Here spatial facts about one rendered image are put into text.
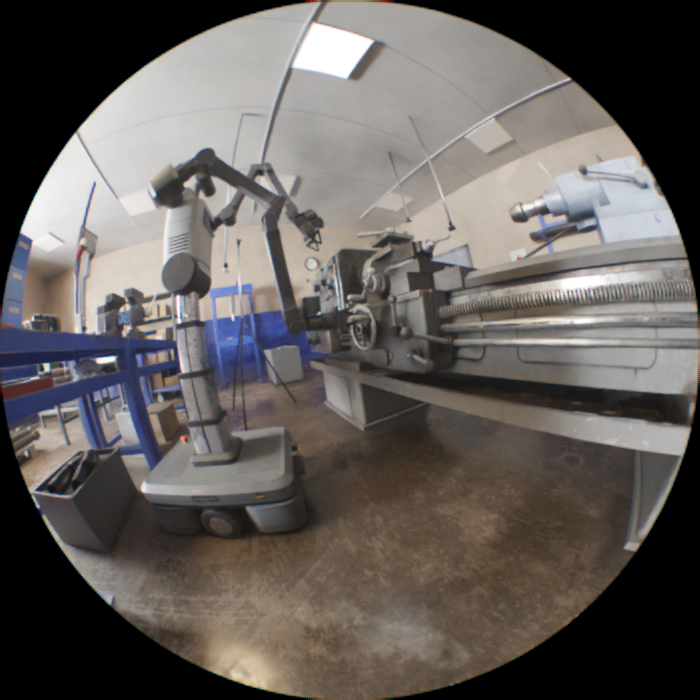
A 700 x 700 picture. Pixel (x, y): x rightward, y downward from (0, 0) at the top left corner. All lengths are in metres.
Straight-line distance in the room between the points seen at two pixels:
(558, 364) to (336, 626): 0.92
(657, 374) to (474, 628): 0.74
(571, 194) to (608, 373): 0.58
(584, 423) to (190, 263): 1.22
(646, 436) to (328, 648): 0.82
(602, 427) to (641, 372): 0.22
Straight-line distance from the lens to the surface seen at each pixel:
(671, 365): 0.77
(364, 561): 0.80
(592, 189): 0.95
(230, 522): 0.92
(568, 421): 0.60
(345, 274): 1.68
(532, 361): 0.77
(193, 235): 0.94
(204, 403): 0.90
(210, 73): 2.98
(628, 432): 0.60
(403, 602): 0.72
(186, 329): 0.90
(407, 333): 0.65
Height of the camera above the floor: 0.68
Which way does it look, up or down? 5 degrees down
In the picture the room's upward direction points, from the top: 7 degrees counter-clockwise
